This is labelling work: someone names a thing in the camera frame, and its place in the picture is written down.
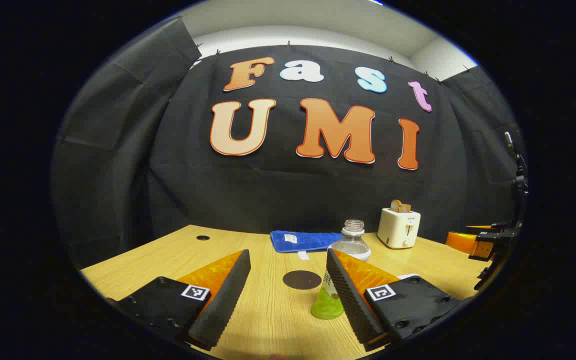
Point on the blue folded towel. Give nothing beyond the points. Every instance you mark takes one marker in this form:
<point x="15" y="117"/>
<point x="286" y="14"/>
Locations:
<point x="303" y="241"/>

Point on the dark brown round coaster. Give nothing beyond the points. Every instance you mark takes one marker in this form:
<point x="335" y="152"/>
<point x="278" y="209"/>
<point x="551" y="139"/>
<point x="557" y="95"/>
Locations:
<point x="302" y="280"/>

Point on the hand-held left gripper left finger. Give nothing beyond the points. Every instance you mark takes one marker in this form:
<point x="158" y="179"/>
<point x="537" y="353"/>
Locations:
<point x="228" y="295"/>

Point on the white toaster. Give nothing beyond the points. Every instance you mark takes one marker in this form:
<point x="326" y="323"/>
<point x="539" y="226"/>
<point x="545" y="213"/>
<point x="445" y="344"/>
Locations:
<point x="398" y="227"/>

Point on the toast slice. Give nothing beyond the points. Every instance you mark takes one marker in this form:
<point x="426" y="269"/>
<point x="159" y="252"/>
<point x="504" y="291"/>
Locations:
<point x="399" y="205"/>

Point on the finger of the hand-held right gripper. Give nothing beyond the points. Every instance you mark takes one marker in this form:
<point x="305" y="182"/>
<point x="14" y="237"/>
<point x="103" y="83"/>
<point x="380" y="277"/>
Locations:
<point x="460" y="242"/>
<point x="483" y="227"/>

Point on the clear water bottle green label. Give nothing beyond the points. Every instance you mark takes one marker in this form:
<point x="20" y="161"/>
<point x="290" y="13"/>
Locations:
<point x="353" y="245"/>

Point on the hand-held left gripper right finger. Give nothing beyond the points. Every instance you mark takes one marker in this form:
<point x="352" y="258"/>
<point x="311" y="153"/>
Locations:
<point x="348" y="300"/>

